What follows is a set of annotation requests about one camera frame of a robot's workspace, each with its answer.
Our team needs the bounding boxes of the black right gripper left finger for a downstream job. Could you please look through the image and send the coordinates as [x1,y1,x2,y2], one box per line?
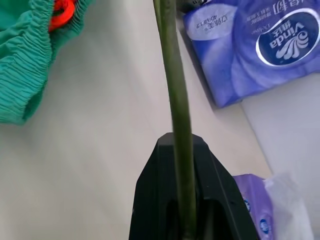
[128,133,187,240]

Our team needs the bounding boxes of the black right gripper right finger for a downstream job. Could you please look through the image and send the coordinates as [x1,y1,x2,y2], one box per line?
[191,134,258,240]

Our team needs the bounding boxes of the green cloth shorts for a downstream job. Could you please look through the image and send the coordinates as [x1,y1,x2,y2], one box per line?
[0,0,96,125]

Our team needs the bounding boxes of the small purple tissue pack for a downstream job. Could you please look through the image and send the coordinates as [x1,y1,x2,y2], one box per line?
[232,171,316,240]

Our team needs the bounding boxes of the large purple tissue pack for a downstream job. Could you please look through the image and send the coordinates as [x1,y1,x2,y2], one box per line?
[182,0,320,110]

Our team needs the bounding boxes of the orange red plastic part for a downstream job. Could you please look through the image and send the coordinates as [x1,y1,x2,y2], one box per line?
[48,0,76,32]

